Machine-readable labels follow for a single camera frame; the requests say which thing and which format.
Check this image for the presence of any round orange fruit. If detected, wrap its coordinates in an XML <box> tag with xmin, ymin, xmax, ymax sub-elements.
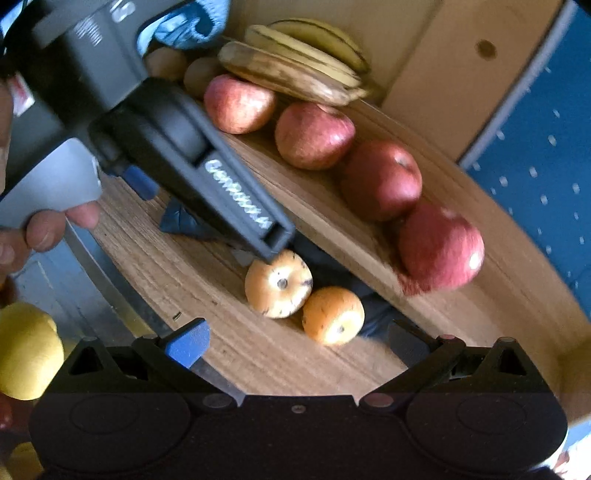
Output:
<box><xmin>301</xmin><ymin>287</ymin><xmax>366</xmax><ymax>346</ymax></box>

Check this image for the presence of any speckled pale orange fruit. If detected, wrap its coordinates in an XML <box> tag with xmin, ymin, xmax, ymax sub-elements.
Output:
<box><xmin>245</xmin><ymin>250</ymin><xmax>314</xmax><ymax>319</ymax></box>

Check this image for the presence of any yellow lemon fruit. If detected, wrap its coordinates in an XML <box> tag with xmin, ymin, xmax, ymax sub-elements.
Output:
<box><xmin>1</xmin><ymin>302</ymin><xmax>64</xmax><ymax>401</ymax></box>

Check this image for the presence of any person left hand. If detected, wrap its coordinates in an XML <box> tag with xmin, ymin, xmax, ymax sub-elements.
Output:
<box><xmin>1</xmin><ymin>82</ymin><xmax>100</xmax><ymax>284</ymax></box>

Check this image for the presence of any curved wooden shelf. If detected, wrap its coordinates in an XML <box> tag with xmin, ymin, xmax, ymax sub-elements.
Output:
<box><xmin>202</xmin><ymin>68</ymin><xmax>591</xmax><ymax>416</ymax></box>

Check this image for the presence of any brown kiwi left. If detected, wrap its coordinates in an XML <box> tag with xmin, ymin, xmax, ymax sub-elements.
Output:
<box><xmin>143</xmin><ymin>47</ymin><xmax>188</xmax><ymax>82</ymax></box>

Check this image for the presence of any brown kiwi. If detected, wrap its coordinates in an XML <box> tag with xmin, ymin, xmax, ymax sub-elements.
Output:
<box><xmin>143</xmin><ymin>47</ymin><xmax>188</xmax><ymax>82</ymax></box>
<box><xmin>183</xmin><ymin>57</ymin><xmax>222</xmax><ymax>98</ymax></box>

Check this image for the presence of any steel tray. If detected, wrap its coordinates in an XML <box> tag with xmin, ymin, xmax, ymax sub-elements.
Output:
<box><xmin>2</xmin><ymin>226</ymin><xmax>245</xmax><ymax>412</ymax></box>

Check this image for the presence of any red apple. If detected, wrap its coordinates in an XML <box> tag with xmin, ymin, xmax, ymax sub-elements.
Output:
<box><xmin>274</xmin><ymin>102</ymin><xmax>356</xmax><ymax>171</ymax></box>
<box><xmin>339</xmin><ymin>140</ymin><xmax>423</xmax><ymax>222</ymax></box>
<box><xmin>204</xmin><ymin>74</ymin><xmax>277</xmax><ymax>135</ymax></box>
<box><xmin>398</xmin><ymin>202</ymin><xmax>485</xmax><ymax>296</ymax></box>

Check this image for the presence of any brown kiwi right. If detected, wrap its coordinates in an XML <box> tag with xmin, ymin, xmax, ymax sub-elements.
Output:
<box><xmin>183</xmin><ymin>57</ymin><xmax>222</xmax><ymax>98</ymax></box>

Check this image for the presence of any light blue sleeve garment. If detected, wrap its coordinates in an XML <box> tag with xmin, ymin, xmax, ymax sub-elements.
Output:
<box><xmin>137</xmin><ymin>0</ymin><xmax>230</xmax><ymax>56</ymax></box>

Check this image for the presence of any dark blue cloth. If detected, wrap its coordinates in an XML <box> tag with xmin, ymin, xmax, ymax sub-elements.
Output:
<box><xmin>160</xmin><ymin>199</ymin><xmax>411</xmax><ymax>346</ymax></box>

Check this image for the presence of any yellow banana middle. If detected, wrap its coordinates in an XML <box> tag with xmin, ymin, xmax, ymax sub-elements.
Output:
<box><xmin>245</xmin><ymin>25</ymin><xmax>362</xmax><ymax>88</ymax></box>

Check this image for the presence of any yellow banana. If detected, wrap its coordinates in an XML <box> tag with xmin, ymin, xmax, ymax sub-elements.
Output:
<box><xmin>269</xmin><ymin>17</ymin><xmax>370</xmax><ymax>74</ymax></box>
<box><xmin>245</xmin><ymin>25</ymin><xmax>362</xmax><ymax>88</ymax></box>

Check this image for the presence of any brown spotted banana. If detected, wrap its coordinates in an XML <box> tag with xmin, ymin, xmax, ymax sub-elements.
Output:
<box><xmin>217</xmin><ymin>41</ymin><xmax>373</xmax><ymax>107</ymax></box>

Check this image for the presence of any yellow banana back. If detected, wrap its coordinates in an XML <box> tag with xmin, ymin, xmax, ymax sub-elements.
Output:
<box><xmin>269</xmin><ymin>17</ymin><xmax>370</xmax><ymax>74</ymax></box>

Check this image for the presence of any blue dotted mat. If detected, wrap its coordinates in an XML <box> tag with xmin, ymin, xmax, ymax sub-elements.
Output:
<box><xmin>460</xmin><ymin>1</ymin><xmax>590</xmax><ymax>313</ymax></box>

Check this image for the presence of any light wood panel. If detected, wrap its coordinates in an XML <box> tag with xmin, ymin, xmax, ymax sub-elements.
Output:
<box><xmin>228</xmin><ymin>1</ymin><xmax>564</xmax><ymax>161</ymax></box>

